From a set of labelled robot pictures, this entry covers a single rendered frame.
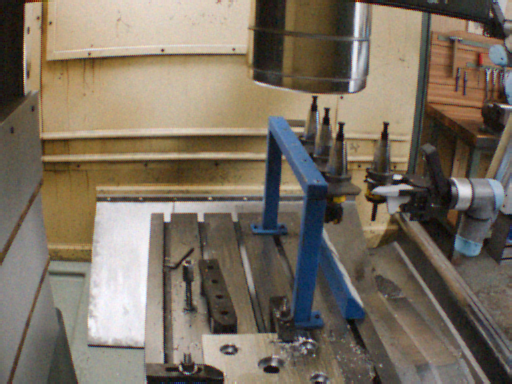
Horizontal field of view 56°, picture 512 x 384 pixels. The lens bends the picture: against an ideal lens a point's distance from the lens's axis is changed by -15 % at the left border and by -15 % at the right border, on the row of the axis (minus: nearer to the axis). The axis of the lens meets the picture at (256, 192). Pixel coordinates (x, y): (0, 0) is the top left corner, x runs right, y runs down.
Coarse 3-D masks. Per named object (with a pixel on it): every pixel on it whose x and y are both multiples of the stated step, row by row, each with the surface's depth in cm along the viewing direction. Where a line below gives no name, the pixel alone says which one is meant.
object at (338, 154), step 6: (336, 144) 106; (342, 144) 106; (330, 150) 107; (336, 150) 106; (342, 150) 106; (330, 156) 107; (336, 156) 106; (342, 156) 106; (330, 162) 107; (336, 162) 106; (342, 162) 106; (330, 168) 107; (336, 168) 107; (342, 168) 107; (336, 174) 107; (342, 174) 107
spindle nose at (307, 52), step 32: (256, 0) 61; (288, 0) 58; (320, 0) 57; (256, 32) 63; (288, 32) 60; (320, 32) 59; (352, 32) 60; (256, 64) 64; (288, 64) 61; (320, 64) 60; (352, 64) 62
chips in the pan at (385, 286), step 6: (378, 276) 182; (378, 282) 177; (384, 282) 177; (390, 282) 177; (378, 288) 174; (384, 288) 174; (390, 288) 174; (396, 288) 174; (384, 294) 170; (390, 294) 170; (396, 294) 170
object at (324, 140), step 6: (324, 126) 115; (330, 126) 116; (318, 132) 117; (324, 132) 116; (330, 132) 116; (318, 138) 117; (324, 138) 116; (330, 138) 116; (318, 144) 117; (324, 144) 116; (330, 144) 117; (318, 150) 117; (324, 150) 117; (324, 156) 117
